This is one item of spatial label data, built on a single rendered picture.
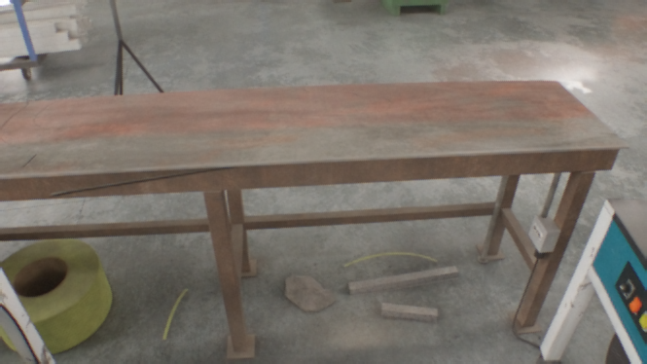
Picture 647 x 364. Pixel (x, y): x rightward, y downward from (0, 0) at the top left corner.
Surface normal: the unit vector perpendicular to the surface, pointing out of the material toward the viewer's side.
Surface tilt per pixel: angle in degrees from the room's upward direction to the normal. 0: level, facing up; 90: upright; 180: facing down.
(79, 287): 0
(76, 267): 0
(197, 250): 0
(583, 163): 90
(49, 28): 90
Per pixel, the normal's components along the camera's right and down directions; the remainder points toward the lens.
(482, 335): 0.00, -0.81
